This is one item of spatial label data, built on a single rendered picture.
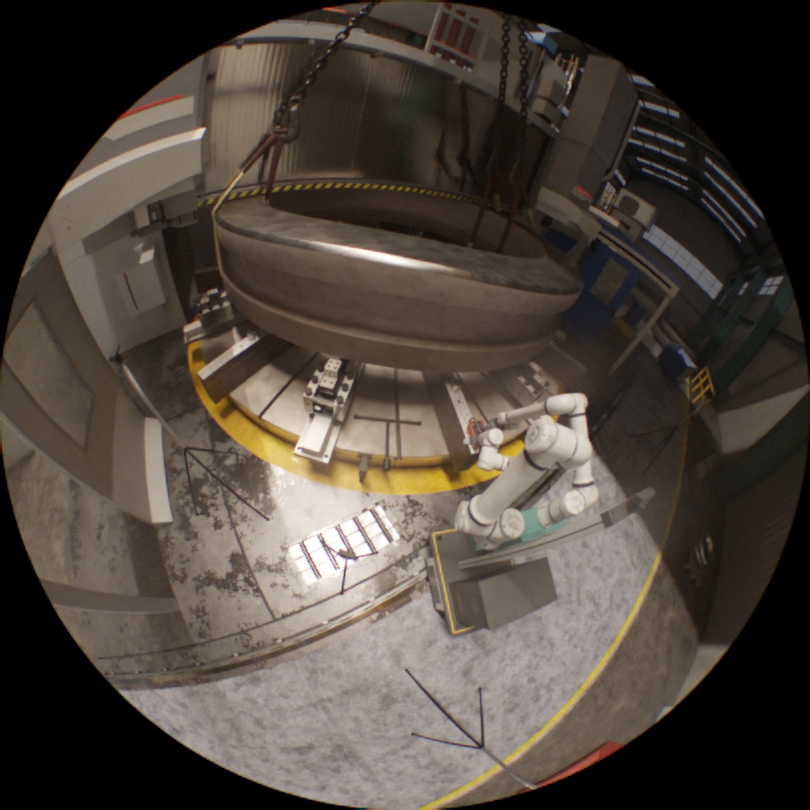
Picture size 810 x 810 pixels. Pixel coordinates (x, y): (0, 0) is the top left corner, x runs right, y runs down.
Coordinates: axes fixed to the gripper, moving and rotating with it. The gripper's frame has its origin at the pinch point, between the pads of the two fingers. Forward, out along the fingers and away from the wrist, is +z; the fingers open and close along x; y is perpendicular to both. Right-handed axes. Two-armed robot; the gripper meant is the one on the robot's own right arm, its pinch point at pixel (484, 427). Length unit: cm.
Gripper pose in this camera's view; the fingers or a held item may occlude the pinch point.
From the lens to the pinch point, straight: 210.7
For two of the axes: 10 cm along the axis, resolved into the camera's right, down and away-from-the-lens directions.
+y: 2.0, -5.9, -7.8
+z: -9.5, 0.6, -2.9
